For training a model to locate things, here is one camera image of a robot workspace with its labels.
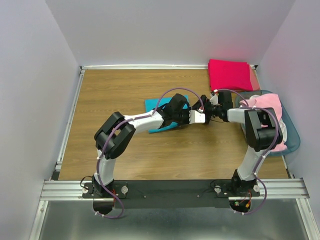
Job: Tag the folded magenta t shirt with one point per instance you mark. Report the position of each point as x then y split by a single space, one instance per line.
231 75

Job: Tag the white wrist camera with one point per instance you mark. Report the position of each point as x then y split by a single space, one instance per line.
214 99
196 117

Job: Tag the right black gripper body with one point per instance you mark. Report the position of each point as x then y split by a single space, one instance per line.
209 109

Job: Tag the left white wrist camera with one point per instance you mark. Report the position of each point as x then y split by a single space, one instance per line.
196 117

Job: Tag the teal plastic basket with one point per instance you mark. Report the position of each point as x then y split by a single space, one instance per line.
263 99

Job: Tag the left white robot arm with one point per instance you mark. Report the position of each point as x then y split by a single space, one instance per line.
113 137

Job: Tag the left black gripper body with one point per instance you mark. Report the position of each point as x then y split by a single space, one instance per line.
182 118

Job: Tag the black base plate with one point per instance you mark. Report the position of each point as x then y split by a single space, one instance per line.
171 194

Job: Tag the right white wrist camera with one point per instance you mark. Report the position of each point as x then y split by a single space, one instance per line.
214 99

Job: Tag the pink t shirt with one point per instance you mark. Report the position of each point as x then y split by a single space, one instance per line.
265 101

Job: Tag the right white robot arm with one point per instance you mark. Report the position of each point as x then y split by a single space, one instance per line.
262 133

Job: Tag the aluminium rail frame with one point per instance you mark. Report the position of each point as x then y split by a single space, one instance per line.
193 152

